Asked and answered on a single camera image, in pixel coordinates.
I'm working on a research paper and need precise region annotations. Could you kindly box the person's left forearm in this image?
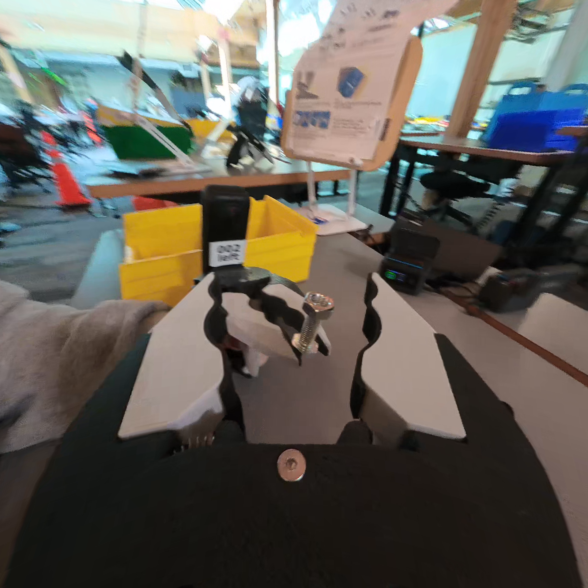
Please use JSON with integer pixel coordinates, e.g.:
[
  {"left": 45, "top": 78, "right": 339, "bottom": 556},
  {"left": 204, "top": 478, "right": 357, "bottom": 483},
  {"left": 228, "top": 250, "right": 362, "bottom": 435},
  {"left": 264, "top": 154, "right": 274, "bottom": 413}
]
[{"left": 0, "top": 279, "right": 172, "bottom": 454}]

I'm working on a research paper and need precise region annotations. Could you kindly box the green plastic bin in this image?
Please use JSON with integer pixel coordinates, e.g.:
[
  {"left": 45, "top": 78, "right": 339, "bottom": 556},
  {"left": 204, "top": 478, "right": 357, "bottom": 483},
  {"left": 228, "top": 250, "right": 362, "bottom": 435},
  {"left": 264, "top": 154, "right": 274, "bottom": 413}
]
[{"left": 102, "top": 123, "right": 194, "bottom": 160}]

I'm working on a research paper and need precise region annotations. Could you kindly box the black grey desk tool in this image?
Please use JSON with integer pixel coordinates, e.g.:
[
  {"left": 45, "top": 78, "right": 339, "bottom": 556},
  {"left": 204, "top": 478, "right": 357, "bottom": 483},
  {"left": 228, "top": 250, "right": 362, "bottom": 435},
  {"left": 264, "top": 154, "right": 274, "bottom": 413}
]
[{"left": 224, "top": 76, "right": 277, "bottom": 169}]

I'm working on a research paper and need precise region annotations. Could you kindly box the black charging case with display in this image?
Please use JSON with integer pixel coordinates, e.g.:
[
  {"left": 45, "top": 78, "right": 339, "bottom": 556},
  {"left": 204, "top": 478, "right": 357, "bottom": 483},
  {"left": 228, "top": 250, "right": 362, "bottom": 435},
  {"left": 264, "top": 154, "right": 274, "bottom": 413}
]
[{"left": 379, "top": 227, "right": 440, "bottom": 296}]

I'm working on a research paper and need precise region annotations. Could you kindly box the wooden post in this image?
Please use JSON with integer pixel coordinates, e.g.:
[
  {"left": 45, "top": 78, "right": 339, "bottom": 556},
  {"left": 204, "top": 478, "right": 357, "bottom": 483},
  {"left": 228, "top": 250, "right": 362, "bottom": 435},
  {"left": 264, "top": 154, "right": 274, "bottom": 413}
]
[{"left": 447, "top": 0, "right": 518, "bottom": 139}]

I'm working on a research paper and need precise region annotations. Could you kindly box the black box device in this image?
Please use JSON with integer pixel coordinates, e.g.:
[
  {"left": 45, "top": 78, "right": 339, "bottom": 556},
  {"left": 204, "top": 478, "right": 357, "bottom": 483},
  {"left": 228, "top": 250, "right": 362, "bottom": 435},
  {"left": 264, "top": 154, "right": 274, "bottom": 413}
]
[{"left": 479, "top": 270, "right": 544, "bottom": 314}]

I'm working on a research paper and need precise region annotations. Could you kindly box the grey equipment case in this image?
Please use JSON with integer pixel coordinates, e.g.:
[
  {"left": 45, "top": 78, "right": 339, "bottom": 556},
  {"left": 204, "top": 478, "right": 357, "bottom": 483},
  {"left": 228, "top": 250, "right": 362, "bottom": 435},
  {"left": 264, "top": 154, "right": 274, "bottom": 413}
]
[{"left": 423, "top": 220, "right": 502, "bottom": 277}]

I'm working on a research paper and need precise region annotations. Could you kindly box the black office chair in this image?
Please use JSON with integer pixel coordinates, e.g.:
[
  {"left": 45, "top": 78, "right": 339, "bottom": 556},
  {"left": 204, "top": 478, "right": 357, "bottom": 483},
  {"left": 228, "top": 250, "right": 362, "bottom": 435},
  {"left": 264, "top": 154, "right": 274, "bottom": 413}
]
[{"left": 419, "top": 169, "right": 502, "bottom": 222}]

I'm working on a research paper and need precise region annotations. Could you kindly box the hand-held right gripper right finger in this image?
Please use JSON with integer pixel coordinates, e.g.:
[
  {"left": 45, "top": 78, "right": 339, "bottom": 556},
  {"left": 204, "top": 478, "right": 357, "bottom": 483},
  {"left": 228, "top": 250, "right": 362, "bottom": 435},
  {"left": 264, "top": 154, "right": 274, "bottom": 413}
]
[{"left": 350, "top": 272, "right": 467, "bottom": 445}]

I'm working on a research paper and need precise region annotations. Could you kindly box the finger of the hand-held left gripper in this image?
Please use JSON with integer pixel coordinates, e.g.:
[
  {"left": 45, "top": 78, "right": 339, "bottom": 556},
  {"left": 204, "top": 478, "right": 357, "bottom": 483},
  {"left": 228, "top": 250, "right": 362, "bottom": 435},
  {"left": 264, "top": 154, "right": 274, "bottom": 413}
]
[
  {"left": 226, "top": 292, "right": 304, "bottom": 367},
  {"left": 262, "top": 285, "right": 332, "bottom": 358}
]

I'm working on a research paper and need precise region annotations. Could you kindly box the wooden document stand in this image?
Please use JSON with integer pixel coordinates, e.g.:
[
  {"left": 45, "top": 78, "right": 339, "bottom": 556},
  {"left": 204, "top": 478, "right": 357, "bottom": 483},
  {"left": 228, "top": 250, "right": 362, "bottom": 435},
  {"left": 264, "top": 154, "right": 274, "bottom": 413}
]
[{"left": 280, "top": 36, "right": 424, "bottom": 237}]

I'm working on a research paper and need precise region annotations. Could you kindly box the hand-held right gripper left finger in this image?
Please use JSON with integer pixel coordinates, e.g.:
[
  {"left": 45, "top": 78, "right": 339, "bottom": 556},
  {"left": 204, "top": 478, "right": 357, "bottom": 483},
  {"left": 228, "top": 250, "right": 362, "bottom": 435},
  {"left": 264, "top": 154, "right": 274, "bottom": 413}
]
[{"left": 118, "top": 271, "right": 245, "bottom": 443}]

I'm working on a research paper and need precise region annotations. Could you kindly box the silver hex bolt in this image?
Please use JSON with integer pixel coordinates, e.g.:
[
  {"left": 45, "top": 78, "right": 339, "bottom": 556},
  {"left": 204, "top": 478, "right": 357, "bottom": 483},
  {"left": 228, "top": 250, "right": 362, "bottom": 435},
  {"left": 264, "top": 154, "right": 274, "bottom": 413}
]
[{"left": 291, "top": 291, "right": 335, "bottom": 355}]

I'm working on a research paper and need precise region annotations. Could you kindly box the stack of blue bins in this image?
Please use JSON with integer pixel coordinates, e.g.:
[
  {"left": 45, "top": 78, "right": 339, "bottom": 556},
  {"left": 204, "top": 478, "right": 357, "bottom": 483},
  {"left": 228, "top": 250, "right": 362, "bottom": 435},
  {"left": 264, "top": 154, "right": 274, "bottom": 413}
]
[{"left": 484, "top": 80, "right": 588, "bottom": 153}]

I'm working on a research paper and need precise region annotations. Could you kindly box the yellow plastic bin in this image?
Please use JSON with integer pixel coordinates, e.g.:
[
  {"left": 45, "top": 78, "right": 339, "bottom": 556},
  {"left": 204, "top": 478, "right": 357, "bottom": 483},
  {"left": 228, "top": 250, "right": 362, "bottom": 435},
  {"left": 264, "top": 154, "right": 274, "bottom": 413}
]
[{"left": 119, "top": 195, "right": 320, "bottom": 314}]

